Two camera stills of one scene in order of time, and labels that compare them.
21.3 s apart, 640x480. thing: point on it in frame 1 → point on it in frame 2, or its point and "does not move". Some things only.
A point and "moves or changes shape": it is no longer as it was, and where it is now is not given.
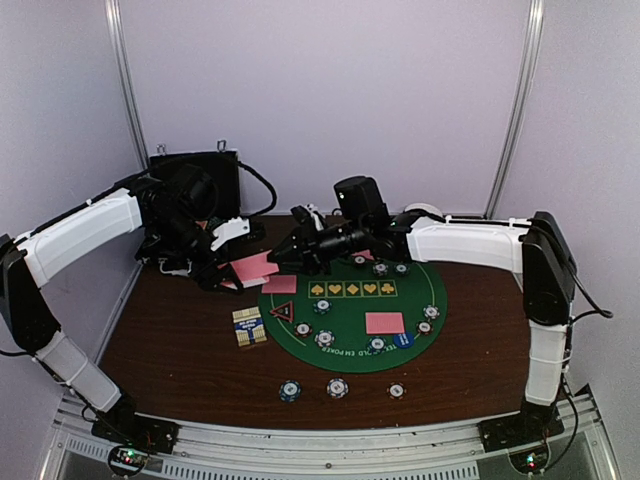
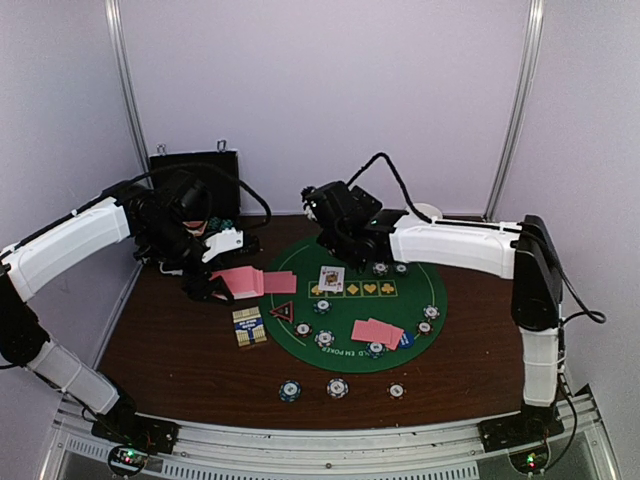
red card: (381, 323) → (371, 331)
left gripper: (209, 278) → (199, 289)
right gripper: (307, 249) → (374, 204)
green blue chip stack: (290, 390) does not move
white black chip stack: (337, 388) does not move
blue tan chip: (431, 312) does not move
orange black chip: (425, 327) does not move
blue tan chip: (324, 337) does not move
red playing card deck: (251, 270) moves or changes shape
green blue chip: (322, 306) does not move
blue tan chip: (380, 269) does not move
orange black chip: (303, 329) does not move
